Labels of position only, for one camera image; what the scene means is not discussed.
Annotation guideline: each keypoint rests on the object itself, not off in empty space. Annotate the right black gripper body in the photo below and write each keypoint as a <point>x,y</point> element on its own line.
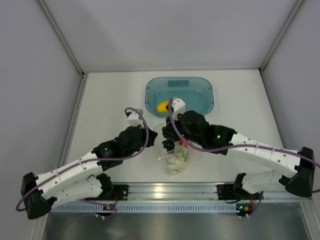
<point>193,138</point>

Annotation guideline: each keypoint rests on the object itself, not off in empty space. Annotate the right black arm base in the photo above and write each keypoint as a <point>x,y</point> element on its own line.
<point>226,193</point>

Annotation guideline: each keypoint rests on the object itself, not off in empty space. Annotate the white fake food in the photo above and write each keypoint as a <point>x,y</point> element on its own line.
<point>177,164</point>

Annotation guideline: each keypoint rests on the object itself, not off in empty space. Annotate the teal plastic bin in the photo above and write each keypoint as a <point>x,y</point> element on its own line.
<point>196,92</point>

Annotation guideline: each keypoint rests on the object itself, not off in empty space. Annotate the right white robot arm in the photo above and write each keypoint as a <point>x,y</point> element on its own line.
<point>290,170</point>

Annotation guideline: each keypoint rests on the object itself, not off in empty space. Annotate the clear dotted zip bag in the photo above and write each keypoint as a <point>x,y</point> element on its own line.
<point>161,154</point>

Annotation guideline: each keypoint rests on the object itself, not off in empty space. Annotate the dark blue fake food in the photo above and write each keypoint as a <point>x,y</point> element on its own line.
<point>168,143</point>

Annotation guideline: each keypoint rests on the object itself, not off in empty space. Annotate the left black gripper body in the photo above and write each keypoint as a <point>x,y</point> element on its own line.
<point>141,143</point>

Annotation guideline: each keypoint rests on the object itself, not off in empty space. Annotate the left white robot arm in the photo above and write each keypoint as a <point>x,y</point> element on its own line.
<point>84,178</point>

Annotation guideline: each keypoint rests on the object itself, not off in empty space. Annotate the aluminium mounting rail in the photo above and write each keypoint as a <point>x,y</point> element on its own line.
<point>170,191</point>

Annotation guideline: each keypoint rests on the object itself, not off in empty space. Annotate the yellow fake food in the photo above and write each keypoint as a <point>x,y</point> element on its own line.
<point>162,107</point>

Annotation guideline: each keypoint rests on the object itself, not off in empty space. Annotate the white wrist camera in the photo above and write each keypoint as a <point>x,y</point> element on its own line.
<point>134,118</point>
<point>178,106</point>

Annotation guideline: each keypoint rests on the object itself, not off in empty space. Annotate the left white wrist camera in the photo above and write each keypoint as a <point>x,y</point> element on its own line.
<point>134,118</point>

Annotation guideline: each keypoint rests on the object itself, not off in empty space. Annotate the red fake food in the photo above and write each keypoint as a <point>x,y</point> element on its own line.
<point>183,144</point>

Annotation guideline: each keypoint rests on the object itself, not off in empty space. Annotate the slotted cable duct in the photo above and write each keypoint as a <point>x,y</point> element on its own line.
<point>162,207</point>

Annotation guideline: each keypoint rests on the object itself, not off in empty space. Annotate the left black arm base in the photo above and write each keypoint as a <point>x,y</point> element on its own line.
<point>120,193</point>

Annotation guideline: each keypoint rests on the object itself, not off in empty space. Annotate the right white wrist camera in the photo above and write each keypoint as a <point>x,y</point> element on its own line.
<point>178,106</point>

